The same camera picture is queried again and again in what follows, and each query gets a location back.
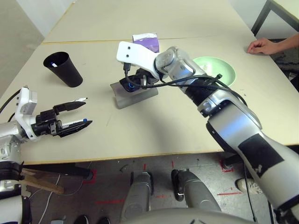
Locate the black sunglasses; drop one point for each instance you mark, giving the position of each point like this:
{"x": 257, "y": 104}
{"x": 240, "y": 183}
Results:
{"x": 129, "y": 86}

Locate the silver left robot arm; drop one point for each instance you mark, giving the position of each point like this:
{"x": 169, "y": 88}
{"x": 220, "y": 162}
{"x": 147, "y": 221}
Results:
{"x": 9, "y": 133}

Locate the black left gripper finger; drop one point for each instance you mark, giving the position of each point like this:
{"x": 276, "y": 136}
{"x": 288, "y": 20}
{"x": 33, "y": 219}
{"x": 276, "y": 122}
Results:
{"x": 67, "y": 107}
{"x": 74, "y": 128}

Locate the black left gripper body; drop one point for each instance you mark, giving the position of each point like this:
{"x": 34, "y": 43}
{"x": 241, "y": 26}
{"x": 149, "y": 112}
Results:
{"x": 47, "y": 123}

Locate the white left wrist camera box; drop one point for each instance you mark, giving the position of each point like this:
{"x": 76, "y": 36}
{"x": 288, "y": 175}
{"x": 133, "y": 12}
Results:
{"x": 25, "y": 102}

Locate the grey glasses case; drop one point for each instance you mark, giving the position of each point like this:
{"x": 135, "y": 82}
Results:
{"x": 130, "y": 98}

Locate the grey robot right leg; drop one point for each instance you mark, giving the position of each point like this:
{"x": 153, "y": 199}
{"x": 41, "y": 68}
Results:
{"x": 196, "y": 193}

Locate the grey robot leg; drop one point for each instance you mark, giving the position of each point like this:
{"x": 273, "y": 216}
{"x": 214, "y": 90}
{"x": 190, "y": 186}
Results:
{"x": 137, "y": 193}
{"x": 196, "y": 193}

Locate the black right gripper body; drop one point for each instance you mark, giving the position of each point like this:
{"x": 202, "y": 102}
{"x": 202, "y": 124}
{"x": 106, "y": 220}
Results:
{"x": 147, "y": 79}

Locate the purple tissue pack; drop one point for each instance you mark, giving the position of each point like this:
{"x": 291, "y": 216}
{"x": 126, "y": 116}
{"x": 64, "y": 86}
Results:
{"x": 151, "y": 43}

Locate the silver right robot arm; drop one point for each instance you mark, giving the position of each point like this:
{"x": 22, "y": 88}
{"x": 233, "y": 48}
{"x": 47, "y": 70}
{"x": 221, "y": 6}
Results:
{"x": 233, "y": 121}

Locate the white marker blue cap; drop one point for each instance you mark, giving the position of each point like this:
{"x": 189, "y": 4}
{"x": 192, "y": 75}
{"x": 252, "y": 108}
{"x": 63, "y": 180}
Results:
{"x": 85, "y": 120}

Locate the green plate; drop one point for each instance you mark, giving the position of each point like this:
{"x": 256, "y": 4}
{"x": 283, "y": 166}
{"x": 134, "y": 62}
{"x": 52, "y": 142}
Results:
{"x": 222, "y": 67}

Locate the person bare forearm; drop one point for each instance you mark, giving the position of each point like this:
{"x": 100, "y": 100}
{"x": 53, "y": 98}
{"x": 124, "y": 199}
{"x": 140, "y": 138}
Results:
{"x": 287, "y": 44}

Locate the white sneaker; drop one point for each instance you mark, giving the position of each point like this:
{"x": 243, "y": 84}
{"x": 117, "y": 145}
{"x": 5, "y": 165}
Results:
{"x": 248, "y": 186}

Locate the black shoe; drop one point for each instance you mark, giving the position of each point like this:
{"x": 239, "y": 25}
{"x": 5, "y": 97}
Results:
{"x": 102, "y": 221}
{"x": 82, "y": 220}

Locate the wooden block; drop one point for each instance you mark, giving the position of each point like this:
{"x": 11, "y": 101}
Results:
{"x": 44, "y": 183}

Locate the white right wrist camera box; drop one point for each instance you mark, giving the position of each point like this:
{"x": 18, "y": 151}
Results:
{"x": 133, "y": 53}

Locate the black plastic cup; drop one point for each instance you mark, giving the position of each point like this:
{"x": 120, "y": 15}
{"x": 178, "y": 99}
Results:
{"x": 67, "y": 74}

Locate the white marker black tip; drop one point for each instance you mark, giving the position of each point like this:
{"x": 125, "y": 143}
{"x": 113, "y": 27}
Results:
{"x": 79, "y": 100}

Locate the grey robot left leg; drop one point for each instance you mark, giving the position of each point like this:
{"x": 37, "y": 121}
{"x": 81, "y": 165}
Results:
{"x": 137, "y": 193}

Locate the black table leg beam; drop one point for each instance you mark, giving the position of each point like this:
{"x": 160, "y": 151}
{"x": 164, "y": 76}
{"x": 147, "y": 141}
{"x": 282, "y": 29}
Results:
{"x": 231, "y": 161}
{"x": 65, "y": 170}

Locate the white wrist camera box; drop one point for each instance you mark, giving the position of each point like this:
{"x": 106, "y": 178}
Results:
{"x": 25, "y": 102}
{"x": 133, "y": 53}

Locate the person bare hand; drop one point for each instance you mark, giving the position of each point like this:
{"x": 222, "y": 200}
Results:
{"x": 262, "y": 46}

